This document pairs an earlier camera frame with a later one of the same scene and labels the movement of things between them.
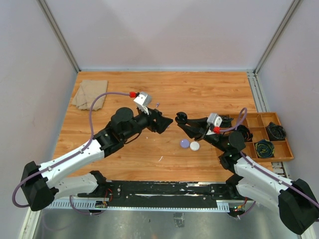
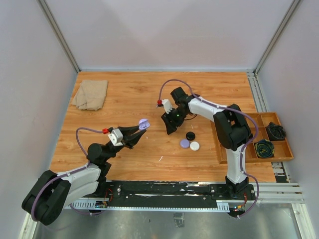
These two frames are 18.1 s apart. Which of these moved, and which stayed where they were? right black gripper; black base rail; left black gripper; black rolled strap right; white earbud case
Moved: right black gripper; left black gripper
Stayed: black rolled strap right; white earbud case; black base rail
